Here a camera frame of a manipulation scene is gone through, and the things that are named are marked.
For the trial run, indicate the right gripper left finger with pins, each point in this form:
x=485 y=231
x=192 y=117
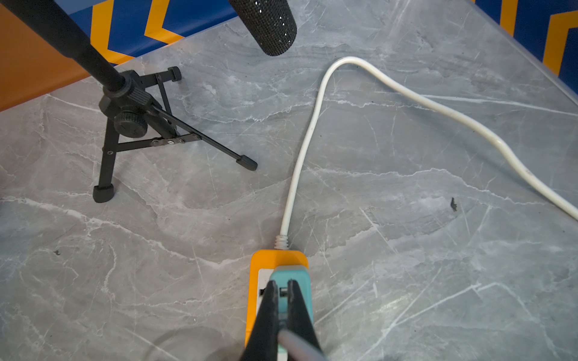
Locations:
x=263 y=342

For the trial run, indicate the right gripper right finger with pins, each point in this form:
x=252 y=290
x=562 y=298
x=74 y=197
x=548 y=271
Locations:
x=301 y=340

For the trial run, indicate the teal charger cube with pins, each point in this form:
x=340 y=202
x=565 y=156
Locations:
x=282 y=276

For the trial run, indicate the orange power strip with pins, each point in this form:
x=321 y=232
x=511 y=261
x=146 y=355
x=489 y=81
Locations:
x=263 y=265

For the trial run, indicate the black tripod stand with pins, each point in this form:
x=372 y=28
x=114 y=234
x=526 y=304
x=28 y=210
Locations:
x=136 y=106

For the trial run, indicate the black microphone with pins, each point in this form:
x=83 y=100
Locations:
x=270 y=22

